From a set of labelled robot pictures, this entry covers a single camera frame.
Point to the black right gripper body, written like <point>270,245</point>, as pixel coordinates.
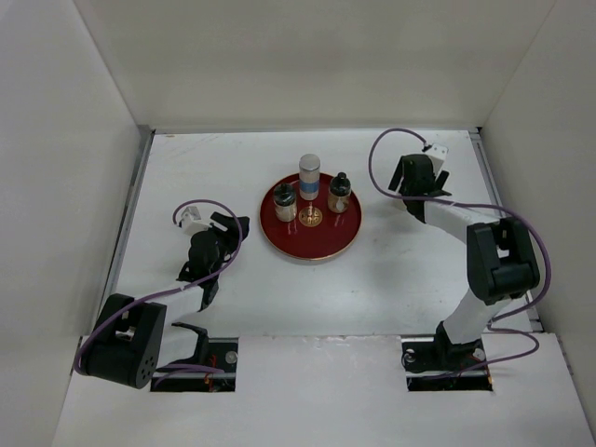
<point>403,189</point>

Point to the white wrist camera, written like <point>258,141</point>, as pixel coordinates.
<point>191,221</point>
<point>437,154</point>

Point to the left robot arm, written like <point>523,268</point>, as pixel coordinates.
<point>134,338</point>

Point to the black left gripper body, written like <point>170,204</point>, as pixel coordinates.
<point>225,241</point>

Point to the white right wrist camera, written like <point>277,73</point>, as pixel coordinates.
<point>437,154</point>

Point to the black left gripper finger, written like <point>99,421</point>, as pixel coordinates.
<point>240,227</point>
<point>225,223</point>

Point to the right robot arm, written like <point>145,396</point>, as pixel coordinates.
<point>501,267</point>

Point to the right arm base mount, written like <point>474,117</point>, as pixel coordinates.
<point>433,366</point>

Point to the tall blue label spice jar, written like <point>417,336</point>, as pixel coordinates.
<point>309,174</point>

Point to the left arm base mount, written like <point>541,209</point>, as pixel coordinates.
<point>205,363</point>

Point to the black cap grinder bottle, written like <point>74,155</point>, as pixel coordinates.
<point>339,193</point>
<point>284,197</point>

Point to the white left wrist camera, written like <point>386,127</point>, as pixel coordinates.
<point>191,221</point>

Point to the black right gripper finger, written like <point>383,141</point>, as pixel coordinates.
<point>396,177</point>
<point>442,179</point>

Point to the red round tray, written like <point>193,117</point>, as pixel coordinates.
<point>333,234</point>

